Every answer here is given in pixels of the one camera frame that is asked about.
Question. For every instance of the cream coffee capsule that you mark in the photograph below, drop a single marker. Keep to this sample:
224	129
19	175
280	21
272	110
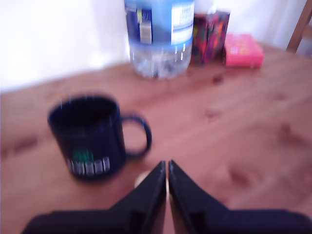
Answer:
141	179

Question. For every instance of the navy Elwood logo mug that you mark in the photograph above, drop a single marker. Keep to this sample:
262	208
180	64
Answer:
87	141

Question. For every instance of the flat pink box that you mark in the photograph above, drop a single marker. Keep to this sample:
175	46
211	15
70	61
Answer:
243	52

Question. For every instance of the floral print tissue box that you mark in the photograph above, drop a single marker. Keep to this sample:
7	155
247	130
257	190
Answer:
210	39

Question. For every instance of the large clear water bottle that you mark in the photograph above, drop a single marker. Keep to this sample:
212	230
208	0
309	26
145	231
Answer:
158	36

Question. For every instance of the wooden chair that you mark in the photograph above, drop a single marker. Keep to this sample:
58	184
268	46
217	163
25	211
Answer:
301	26

